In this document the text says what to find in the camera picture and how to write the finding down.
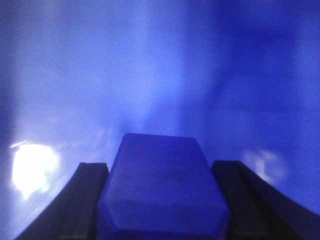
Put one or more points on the blue bottle-shaped plastic part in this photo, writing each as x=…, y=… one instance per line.
x=161, y=188

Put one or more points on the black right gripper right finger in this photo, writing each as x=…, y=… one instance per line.
x=258, y=211

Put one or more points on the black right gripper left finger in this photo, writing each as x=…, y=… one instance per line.
x=72, y=215

